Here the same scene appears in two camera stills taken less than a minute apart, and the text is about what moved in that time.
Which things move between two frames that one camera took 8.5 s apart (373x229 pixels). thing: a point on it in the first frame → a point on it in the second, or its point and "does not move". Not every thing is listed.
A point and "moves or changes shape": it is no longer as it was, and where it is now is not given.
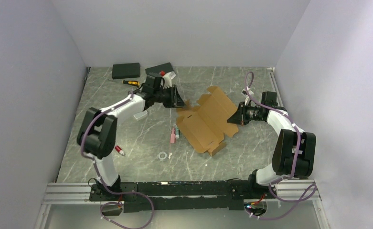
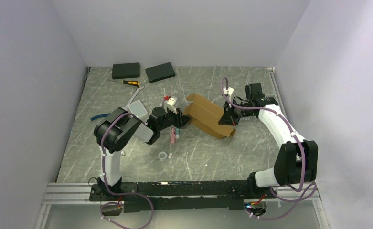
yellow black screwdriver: [132, 82] does not move
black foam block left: [125, 70] does not move
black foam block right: [166, 67] does not move
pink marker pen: [172, 136] does not move
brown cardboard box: [206, 125] moves or changes shape
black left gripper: [175, 101] → [181, 119]
